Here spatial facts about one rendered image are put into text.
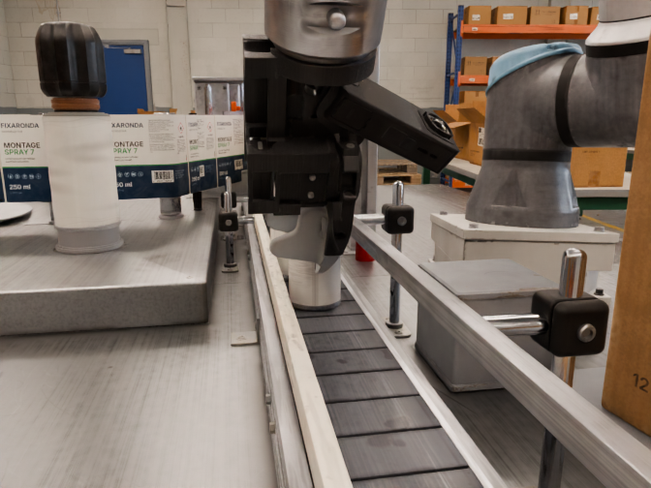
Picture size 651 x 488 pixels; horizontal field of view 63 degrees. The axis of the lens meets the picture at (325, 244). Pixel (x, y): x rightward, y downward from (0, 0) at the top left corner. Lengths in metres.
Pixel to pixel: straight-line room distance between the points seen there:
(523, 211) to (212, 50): 8.04
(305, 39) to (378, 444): 0.24
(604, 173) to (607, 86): 1.78
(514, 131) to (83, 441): 0.59
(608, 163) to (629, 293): 2.07
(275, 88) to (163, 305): 0.34
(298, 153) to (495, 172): 0.43
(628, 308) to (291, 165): 0.25
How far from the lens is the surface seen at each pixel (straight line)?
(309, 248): 0.44
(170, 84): 8.63
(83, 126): 0.78
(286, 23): 0.34
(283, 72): 0.35
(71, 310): 0.65
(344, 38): 0.33
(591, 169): 2.44
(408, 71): 8.58
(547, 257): 0.72
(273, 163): 0.37
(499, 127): 0.76
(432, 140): 0.40
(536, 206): 0.74
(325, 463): 0.25
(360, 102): 0.37
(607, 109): 0.71
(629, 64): 0.69
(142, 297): 0.63
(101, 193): 0.79
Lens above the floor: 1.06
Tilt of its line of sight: 13 degrees down
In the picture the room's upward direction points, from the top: straight up
